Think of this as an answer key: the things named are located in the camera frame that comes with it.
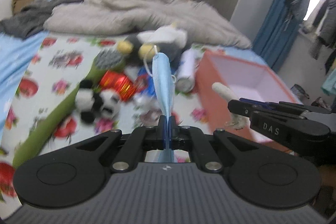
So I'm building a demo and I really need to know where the blue white plastic bag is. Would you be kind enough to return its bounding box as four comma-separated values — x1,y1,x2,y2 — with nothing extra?
133,67,157,110

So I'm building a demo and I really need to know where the red shiny foil packet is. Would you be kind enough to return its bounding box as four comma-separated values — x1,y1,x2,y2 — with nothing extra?
99,71,137,102

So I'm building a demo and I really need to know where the beige fuzzy soft item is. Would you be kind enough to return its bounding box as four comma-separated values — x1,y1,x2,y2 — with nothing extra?
211,82,251,131

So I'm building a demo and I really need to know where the blue surgical face mask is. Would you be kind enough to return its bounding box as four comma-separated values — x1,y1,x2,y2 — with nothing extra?
143,45,176,162

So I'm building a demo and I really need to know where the white spray can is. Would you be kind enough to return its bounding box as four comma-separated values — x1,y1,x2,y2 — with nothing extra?
175,48,195,93

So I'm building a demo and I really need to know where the small panda plush toy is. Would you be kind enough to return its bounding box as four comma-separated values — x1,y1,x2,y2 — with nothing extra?
75,79,121,124

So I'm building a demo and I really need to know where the salmon pink cardboard box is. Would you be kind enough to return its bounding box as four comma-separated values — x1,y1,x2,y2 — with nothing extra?
195,51,300,152

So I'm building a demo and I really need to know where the green long massage brush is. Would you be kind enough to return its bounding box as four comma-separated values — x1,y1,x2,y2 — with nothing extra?
13,50,125,168

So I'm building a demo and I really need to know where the grey white penguin plush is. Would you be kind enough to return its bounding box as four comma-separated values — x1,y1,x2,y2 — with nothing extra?
117,24,188,70

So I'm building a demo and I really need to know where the hanging clothes rack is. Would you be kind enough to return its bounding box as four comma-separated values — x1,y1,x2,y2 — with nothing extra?
284,0,336,98

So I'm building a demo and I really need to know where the blue curtain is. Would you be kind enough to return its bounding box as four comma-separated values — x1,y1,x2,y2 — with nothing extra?
253,0,310,72

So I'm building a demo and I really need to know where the grey quilted blanket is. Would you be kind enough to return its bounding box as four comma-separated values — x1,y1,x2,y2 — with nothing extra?
43,0,252,49

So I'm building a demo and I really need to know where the light blue bed sheet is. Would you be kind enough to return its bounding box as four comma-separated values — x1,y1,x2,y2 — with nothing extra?
0,31,49,130

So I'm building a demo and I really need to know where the dark grey clothing pile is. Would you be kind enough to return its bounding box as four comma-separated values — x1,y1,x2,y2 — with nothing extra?
1,0,84,39

